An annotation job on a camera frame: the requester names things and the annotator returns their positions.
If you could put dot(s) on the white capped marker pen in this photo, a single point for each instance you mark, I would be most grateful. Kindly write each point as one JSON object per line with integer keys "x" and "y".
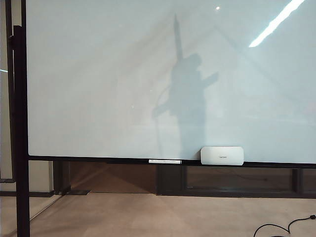
{"x": 165, "y": 161}

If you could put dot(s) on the black marker tray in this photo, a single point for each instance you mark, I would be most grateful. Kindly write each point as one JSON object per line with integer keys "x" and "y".
{"x": 190, "y": 163}

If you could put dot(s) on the white rectangular whiteboard eraser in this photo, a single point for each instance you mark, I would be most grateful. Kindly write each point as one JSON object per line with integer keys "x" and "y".
{"x": 222, "y": 155}

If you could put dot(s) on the white glass whiteboard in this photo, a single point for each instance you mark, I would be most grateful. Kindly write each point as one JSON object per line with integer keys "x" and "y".
{"x": 98, "y": 74}

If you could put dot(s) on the black post with floor plate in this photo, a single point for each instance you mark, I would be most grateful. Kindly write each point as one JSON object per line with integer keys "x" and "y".
{"x": 60, "y": 175}

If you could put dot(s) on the black whiteboard stand frame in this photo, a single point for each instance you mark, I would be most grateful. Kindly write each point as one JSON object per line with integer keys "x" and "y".
{"x": 21, "y": 123}

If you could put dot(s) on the thin black metal rail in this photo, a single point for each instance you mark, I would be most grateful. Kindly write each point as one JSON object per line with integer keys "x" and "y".
{"x": 10, "y": 98}

